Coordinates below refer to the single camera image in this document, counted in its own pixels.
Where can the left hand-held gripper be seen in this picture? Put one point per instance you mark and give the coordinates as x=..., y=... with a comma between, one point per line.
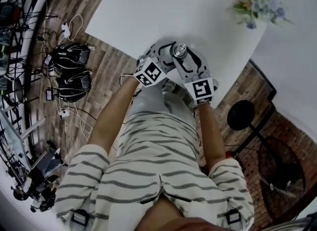
x=149, y=72

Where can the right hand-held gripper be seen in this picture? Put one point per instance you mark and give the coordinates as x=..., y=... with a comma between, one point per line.
x=200, y=90

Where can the small metal jar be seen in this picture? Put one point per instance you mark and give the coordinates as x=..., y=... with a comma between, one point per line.
x=173, y=55

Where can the round silver metal knob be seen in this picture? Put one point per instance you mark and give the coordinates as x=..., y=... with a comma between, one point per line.
x=179, y=51

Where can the person's right forearm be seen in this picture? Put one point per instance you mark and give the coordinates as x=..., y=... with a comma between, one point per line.
x=210, y=135

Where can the person's left forearm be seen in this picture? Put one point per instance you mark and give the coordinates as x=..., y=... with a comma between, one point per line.
x=111, y=119

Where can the person's light shoe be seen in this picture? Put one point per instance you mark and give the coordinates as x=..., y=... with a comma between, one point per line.
x=171, y=86

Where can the white table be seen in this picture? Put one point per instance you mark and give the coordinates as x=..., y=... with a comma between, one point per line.
x=161, y=9

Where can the person's grey trousers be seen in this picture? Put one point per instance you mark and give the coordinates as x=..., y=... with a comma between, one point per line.
x=151, y=101

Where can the black standing fan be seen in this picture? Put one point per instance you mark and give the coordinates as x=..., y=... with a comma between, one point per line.
x=240, y=114

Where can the pale flower bouquet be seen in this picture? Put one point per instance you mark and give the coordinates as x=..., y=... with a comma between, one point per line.
x=257, y=3

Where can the person's striped white shirt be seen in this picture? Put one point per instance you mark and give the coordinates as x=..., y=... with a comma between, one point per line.
x=153, y=155

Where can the white power strip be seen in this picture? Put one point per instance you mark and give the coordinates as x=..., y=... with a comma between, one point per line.
x=65, y=29
x=65, y=113

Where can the small screen device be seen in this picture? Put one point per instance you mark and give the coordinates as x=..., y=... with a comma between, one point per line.
x=48, y=60
x=49, y=94

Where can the person's bare chest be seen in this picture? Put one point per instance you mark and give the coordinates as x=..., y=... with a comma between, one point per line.
x=161, y=215

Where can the black round stool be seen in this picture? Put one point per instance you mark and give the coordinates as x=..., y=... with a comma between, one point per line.
x=18, y=90

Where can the white frame glass desk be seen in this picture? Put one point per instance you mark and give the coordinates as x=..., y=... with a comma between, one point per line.
x=12, y=135

